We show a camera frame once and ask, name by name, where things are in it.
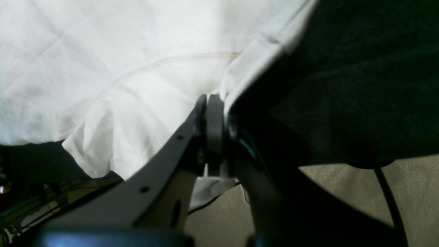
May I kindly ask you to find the black table cloth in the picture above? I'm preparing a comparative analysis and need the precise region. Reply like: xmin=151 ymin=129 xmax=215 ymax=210
xmin=251 ymin=0 xmax=438 ymax=163

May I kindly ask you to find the white T-shirt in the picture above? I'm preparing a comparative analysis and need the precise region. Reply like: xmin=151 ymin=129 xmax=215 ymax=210
xmin=0 ymin=0 xmax=319 ymax=210

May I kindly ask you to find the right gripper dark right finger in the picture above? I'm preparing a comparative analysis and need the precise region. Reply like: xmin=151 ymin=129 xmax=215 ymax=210
xmin=227 ymin=105 xmax=400 ymax=247

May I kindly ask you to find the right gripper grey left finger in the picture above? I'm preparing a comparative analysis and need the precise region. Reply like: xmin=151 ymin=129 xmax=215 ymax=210
xmin=34 ymin=94 xmax=224 ymax=247

